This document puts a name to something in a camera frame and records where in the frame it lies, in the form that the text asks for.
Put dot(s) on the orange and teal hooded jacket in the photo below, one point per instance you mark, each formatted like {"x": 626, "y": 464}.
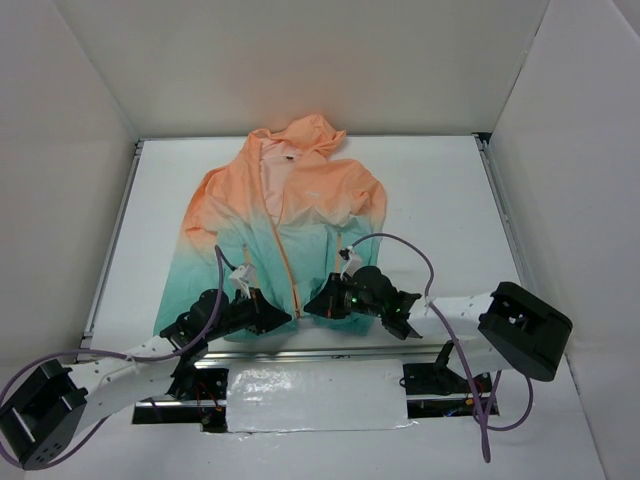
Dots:
{"x": 285, "y": 205}

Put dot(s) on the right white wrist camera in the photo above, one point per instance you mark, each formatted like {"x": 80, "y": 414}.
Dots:
{"x": 352, "y": 262}

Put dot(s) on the right aluminium table rail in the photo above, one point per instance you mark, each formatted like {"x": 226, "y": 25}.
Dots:
{"x": 515, "y": 240}

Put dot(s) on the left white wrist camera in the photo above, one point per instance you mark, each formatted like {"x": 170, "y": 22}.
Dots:
{"x": 242, "y": 278}

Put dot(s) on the aluminium table rail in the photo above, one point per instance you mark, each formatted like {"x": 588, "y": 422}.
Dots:
{"x": 87, "y": 334}
{"x": 515, "y": 240}
{"x": 397, "y": 352}

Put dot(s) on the front aluminium table rail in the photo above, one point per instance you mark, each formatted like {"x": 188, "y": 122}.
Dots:
{"x": 397, "y": 352}

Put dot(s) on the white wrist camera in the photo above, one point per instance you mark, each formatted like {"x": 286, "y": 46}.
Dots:
{"x": 352, "y": 262}
{"x": 242, "y": 278}

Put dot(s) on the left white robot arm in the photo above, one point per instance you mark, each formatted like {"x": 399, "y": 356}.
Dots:
{"x": 55, "y": 402}

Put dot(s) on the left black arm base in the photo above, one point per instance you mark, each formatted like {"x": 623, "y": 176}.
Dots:
{"x": 201, "y": 396}

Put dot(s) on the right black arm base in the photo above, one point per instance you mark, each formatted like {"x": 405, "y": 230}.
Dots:
{"x": 434, "y": 391}

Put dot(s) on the white foil-taped cover panel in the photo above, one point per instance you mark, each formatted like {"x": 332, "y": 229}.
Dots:
{"x": 287, "y": 397}

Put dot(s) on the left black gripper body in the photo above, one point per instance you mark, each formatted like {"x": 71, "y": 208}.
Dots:
{"x": 258, "y": 310}

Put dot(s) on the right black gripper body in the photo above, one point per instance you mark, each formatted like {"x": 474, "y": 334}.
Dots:
{"x": 333, "y": 296}

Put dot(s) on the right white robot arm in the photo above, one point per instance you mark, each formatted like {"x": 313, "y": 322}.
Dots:
{"x": 474, "y": 353}

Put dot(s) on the left aluminium table rail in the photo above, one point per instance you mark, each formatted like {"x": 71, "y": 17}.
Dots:
{"x": 87, "y": 334}

